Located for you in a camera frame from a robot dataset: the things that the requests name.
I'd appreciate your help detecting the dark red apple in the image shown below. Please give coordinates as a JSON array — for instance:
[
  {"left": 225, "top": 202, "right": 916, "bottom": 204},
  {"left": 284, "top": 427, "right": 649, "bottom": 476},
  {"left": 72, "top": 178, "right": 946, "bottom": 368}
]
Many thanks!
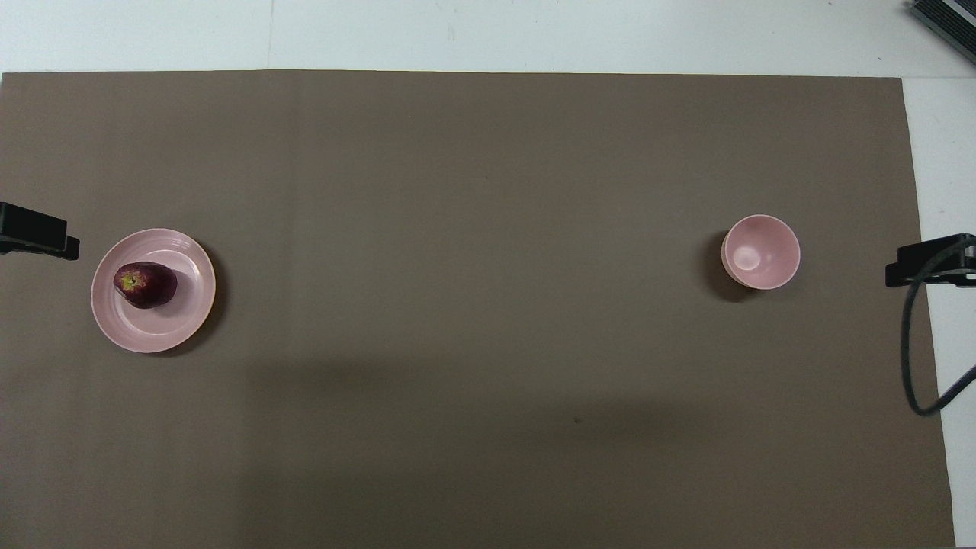
[{"left": 114, "top": 262, "right": 178, "bottom": 310}]

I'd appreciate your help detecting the pink plate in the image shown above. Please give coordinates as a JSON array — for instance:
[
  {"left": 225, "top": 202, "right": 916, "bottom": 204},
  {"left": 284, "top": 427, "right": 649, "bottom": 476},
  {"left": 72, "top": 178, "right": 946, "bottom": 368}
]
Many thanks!
[{"left": 91, "top": 228, "right": 217, "bottom": 354}]

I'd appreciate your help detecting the pink bowl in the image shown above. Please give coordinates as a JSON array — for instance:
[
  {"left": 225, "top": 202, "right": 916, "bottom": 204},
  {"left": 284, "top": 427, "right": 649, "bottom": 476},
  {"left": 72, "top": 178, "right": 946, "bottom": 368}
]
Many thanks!
[{"left": 721, "top": 214, "right": 801, "bottom": 291}]

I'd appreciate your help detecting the brown table mat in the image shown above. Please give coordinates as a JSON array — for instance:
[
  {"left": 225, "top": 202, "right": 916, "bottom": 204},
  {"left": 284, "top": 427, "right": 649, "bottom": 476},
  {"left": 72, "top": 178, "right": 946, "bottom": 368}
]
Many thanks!
[{"left": 0, "top": 70, "right": 958, "bottom": 549}]

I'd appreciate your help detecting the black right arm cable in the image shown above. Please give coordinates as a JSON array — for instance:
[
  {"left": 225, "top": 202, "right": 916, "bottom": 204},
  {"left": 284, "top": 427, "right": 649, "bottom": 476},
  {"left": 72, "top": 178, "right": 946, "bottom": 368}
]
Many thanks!
[{"left": 899, "top": 238, "right": 976, "bottom": 417}]

